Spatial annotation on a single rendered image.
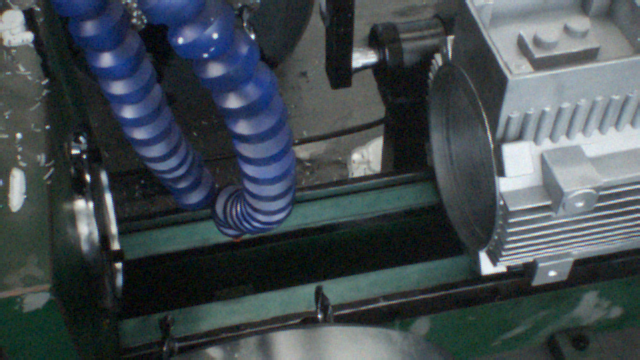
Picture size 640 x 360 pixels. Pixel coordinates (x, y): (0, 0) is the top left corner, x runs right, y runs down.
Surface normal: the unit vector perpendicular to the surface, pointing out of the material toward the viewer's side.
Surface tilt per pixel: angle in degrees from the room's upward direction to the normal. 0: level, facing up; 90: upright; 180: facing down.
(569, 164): 0
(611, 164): 0
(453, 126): 62
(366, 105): 0
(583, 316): 90
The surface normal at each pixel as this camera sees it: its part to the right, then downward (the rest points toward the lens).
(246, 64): 0.61, 0.24
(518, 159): 0.17, 0.06
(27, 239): 0.00, -0.65
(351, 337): 0.35, -0.67
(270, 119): 0.19, -0.20
